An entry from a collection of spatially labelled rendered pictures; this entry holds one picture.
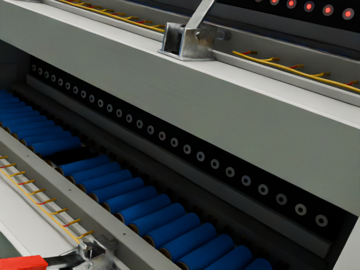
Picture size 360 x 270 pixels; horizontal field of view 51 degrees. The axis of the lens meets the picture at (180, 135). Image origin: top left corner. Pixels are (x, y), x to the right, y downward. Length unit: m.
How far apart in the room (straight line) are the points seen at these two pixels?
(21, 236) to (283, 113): 0.25
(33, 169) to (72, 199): 0.07
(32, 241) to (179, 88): 0.19
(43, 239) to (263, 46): 0.25
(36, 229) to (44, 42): 0.18
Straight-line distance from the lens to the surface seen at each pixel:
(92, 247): 0.31
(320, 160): 0.22
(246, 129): 0.24
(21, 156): 0.45
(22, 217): 0.39
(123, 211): 0.37
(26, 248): 0.35
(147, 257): 0.31
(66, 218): 0.38
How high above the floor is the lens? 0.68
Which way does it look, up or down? 3 degrees down
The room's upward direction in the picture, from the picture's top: 25 degrees clockwise
